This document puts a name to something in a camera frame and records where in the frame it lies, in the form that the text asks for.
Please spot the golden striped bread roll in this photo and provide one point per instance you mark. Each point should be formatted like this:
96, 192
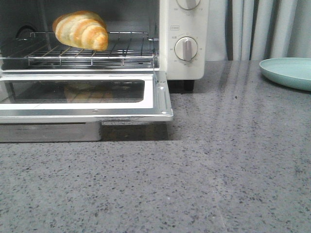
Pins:
81, 29

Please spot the glass oven door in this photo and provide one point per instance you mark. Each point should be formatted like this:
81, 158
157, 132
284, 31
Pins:
67, 105

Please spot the lower white oven knob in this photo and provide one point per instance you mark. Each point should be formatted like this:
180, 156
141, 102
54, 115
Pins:
186, 48

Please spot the white oven knob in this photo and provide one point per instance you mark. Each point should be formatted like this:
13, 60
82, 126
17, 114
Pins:
186, 48
188, 4

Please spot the white Toshiba toaster oven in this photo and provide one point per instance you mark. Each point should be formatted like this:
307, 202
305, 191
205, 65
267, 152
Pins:
162, 19

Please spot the upper white oven knob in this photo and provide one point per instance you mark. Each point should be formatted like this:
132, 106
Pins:
188, 4

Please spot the grey white curtain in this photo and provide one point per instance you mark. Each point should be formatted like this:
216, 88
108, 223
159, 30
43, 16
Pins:
242, 30

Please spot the light green plate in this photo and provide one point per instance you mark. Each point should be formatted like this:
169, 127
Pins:
290, 72

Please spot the metal wire oven rack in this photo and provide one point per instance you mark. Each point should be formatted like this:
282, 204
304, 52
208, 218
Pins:
42, 49

